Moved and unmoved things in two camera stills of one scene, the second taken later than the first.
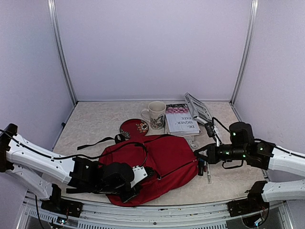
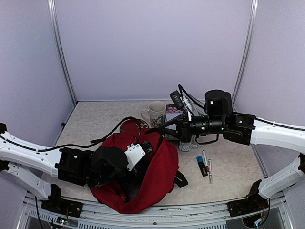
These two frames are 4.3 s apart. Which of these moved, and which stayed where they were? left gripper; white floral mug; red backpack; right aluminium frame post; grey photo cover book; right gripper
Moved: red backpack; left gripper; right gripper
Stayed: grey photo cover book; white floral mug; right aluminium frame post
